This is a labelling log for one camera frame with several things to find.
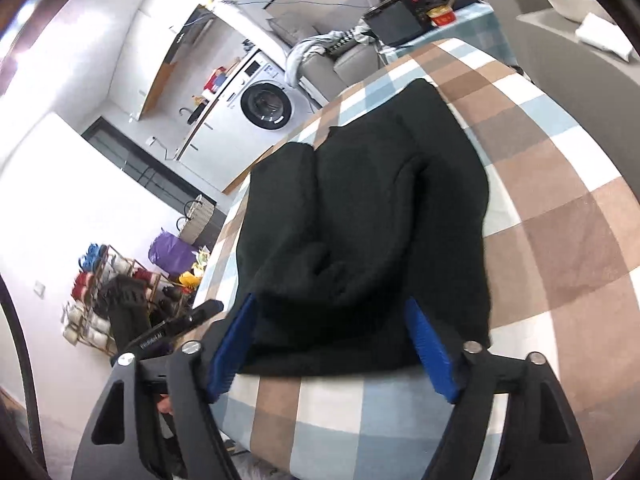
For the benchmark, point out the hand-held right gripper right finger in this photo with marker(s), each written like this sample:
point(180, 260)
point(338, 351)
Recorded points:
point(432, 350)

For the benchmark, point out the black garment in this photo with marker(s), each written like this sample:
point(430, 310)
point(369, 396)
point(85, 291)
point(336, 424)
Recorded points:
point(360, 210)

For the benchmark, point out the dark glass door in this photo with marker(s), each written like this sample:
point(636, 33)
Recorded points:
point(140, 160)

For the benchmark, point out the grey striped clothing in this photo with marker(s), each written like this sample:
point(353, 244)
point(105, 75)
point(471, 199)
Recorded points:
point(305, 50)

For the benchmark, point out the white base cabinet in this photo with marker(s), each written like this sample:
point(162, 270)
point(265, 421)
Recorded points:
point(215, 160)

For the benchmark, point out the metal shoe rack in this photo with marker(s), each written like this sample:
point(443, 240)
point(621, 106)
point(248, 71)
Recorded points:
point(100, 290)

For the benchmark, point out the black case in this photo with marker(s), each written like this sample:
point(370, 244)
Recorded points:
point(395, 20)

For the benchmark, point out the person's left hand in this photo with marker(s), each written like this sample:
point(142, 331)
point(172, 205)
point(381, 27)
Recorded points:
point(166, 405)

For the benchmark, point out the white wall cabinet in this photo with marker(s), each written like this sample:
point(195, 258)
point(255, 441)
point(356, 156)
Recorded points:
point(155, 35)

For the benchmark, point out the purple bag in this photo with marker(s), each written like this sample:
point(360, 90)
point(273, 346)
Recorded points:
point(170, 255)

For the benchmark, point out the white washing machine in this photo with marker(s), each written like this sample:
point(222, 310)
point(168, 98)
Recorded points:
point(265, 102)

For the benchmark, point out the grey sofa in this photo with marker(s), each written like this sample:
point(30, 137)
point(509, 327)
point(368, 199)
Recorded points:
point(350, 65)

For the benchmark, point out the red snack box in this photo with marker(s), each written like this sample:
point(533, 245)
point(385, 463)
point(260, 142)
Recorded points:
point(442, 15)

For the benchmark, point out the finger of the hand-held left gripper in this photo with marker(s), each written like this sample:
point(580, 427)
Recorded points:
point(207, 310)

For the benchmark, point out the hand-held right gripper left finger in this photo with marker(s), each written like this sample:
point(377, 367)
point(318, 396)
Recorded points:
point(230, 355)

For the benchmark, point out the woven basket bag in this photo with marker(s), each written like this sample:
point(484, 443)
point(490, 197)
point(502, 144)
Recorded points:
point(196, 220)

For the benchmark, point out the light blue cloth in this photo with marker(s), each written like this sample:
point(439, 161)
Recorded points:
point(475, 30)

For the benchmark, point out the white folded cloth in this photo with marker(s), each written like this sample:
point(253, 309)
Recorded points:
point(605, 37)

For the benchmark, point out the checkered tablecloth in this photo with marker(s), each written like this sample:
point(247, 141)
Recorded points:
point(550, 210)

